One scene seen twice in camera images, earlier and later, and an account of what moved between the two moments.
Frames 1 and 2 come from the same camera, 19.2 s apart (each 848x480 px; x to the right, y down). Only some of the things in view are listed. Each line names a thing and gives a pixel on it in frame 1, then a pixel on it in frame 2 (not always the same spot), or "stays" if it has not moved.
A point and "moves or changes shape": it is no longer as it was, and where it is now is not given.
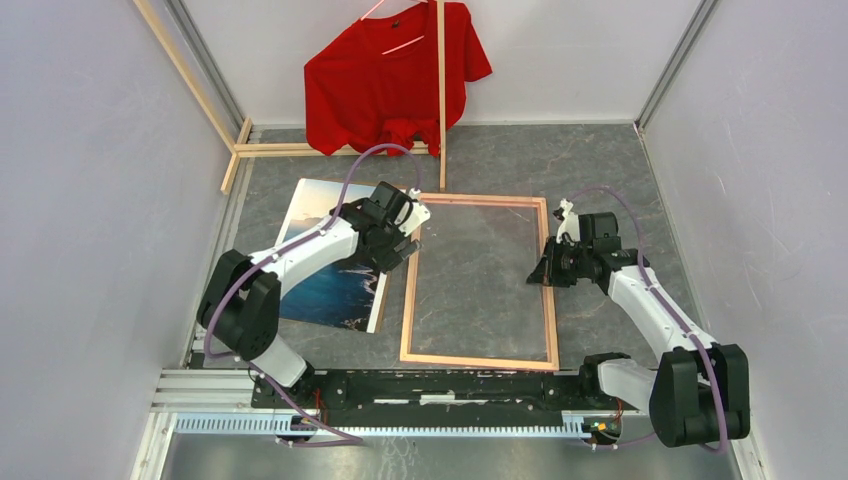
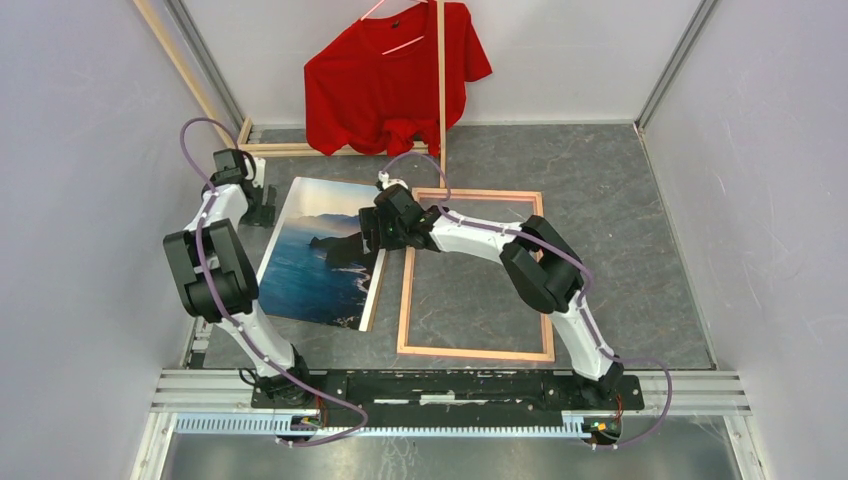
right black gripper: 545,272 to 371,218
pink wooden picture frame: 551,362 moves or changes shape
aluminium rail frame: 228,391 stays
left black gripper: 388,258 to 265,214
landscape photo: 350,297 stays
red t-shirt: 380,81 stays
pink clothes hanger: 375,7 stays
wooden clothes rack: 238,144 stays
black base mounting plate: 382,398 stays
